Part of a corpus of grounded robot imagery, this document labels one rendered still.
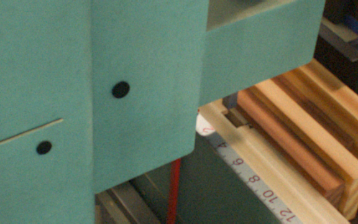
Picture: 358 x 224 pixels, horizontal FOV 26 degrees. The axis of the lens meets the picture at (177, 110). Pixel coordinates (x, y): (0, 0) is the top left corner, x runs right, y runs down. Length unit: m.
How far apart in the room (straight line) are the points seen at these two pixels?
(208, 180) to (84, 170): 0.22
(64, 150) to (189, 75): 0.12
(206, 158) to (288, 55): 0.10
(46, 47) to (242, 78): 0.25
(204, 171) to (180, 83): 0.16
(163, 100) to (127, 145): 0.04
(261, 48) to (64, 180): 0.21
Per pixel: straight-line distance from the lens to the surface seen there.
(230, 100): 0.63
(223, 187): 0.60
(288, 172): 0.61
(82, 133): 0.39
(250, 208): 0.58
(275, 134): 0.62
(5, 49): 0.33
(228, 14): 0.53
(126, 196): 0.74
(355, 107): 0.63
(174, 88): 0.47
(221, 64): 0.54
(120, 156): 0.48
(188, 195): 0.66
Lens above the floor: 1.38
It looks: 43 degrees down
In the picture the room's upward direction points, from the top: 4 degrees clockwise
